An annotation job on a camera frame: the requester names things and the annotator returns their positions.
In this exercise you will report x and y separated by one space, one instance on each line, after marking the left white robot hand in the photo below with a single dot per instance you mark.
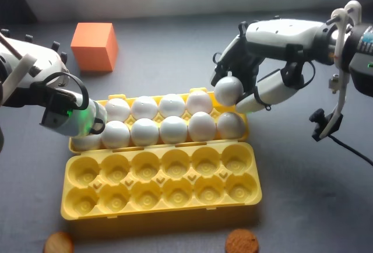
49 60

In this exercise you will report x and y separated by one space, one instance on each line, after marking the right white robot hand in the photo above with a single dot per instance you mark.
279 37

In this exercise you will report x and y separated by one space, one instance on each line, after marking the white toy egg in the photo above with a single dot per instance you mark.
172 104
144 107
173 129
115 133
116 108
202 126
199 101
228 91
144 131
84 142
231 124

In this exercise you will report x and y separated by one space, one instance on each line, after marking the yellow egg tray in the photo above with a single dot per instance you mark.
160 183

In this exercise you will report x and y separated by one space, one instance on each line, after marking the orange cube block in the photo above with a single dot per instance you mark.
93 49

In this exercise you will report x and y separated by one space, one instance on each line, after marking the grey table cloth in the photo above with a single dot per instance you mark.
306 191

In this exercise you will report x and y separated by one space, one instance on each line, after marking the pale round biscuit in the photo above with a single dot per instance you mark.
58 242

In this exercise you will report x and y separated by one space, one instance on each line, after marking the brown round biscuit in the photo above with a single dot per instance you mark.
242 241

